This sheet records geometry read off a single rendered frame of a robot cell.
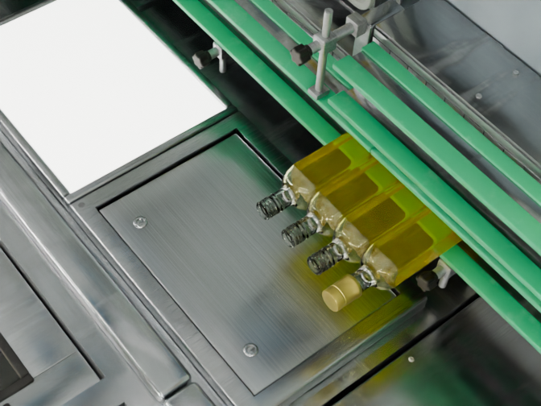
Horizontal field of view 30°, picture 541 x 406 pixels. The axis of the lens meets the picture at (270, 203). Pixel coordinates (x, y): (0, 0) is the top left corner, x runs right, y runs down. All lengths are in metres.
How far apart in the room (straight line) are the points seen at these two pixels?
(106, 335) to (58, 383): 0.10
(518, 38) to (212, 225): 0.54
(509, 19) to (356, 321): 0.49
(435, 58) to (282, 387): 0.51
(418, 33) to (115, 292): 0.59
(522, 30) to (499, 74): 0.07
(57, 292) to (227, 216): 0.29
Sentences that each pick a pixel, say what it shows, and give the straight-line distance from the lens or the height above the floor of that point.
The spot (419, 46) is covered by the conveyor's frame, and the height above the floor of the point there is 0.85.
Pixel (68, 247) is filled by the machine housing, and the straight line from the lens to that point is 1.58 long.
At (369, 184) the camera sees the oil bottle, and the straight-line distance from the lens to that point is 1.46.
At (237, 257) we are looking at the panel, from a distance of 1.56.
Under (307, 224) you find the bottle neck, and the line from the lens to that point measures 1.43.
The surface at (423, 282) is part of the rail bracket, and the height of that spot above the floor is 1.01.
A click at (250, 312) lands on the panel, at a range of 1.50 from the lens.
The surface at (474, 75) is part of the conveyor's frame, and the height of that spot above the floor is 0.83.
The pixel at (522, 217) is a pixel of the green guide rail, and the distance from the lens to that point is 1.33.
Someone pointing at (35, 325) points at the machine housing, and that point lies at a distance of 1.56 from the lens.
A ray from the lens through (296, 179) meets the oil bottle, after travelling 1.46.
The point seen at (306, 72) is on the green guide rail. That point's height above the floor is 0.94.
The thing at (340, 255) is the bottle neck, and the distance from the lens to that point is 1.41.
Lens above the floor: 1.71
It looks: 24 degrees down
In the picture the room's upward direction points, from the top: 121 degrees counter-clockwise
